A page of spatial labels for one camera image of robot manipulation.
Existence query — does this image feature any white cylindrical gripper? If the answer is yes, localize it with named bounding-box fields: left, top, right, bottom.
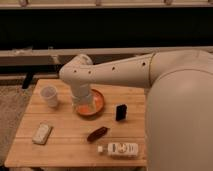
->
left=70, top=84, right=96, bottom=114

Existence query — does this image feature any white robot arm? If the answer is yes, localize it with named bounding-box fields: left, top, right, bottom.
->
left=59, top=50, right=213, bottom=171

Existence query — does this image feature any orange bowl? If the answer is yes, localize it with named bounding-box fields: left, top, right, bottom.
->
left=73, top=89, right=105, bottom=117

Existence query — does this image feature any clear plastic cup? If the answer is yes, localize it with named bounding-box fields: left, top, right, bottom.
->
left=40, top=86, right=59, bottom=107

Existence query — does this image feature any brown snack bar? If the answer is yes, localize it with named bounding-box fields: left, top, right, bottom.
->
left=87, top=127, right=108, bottom=142

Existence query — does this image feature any black rectangular box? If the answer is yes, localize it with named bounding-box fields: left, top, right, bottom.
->
left=116, top=104, right=127, bottom=121

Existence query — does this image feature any wooden table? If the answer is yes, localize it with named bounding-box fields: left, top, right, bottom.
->
left=5, top=79, right=146, bottom=168

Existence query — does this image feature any white wrapped packet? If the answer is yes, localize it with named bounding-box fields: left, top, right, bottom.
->
left=32, top=123, right=53, bottom=145

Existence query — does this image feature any white plastic bottle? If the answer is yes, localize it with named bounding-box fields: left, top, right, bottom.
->
left=97, top=142, right=139, bottom=157

